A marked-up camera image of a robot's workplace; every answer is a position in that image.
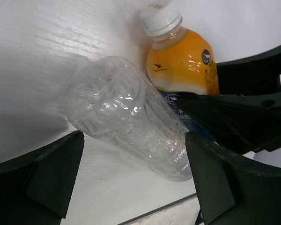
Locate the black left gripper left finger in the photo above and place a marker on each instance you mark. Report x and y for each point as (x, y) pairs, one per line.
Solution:
(36, 188)

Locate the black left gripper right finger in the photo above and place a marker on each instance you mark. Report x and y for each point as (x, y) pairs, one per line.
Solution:
(246, 116)

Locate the orange label juice bottle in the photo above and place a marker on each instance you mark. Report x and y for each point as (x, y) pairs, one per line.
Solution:
(179, 61)

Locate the clear crushed bottle front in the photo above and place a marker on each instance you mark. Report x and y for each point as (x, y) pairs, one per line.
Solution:
(111, 100)

